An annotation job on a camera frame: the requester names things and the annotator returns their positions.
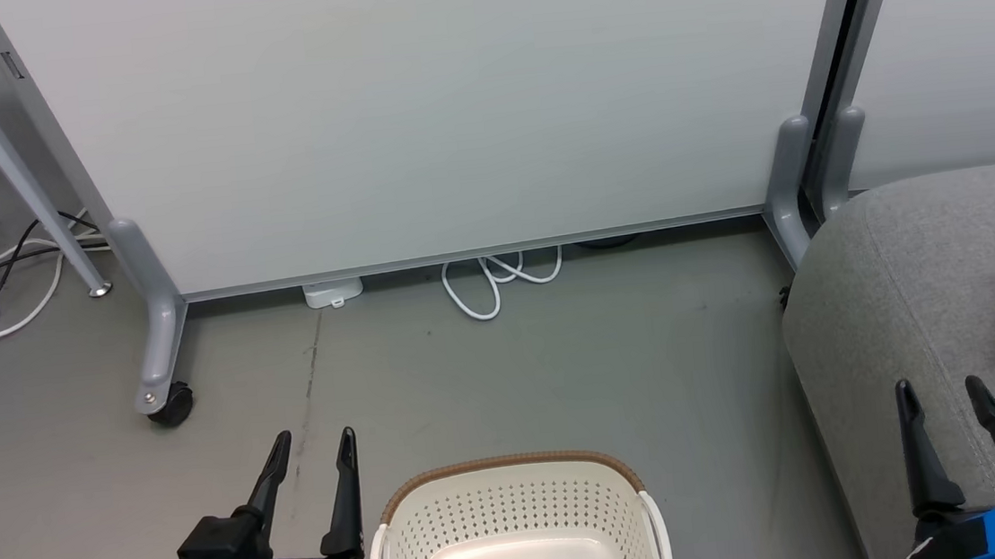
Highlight white perforated laundry basket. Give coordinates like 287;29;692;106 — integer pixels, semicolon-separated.
359;441;674;559

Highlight large black caster wheel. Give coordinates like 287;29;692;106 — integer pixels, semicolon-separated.
144;381;197;430

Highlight grey fabric sofa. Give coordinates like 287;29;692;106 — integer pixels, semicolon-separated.
768;164;995;559

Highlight small white floor adapter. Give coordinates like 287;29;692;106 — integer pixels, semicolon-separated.
301;276;365;311

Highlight wide white partition panel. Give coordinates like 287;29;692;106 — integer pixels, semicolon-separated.
0;0;910;428

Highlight narrow white partition panel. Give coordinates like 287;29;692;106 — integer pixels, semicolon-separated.
802;0;995;221

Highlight grey metal table leg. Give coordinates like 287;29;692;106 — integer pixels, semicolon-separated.
0;0;115;308

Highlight coiled white cable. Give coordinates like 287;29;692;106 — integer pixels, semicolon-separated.
440;245;569;325

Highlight long white floor cable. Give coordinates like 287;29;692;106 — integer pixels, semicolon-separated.
0;220;107;340

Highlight black floor cable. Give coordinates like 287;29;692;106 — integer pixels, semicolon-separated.
0;206;113;360

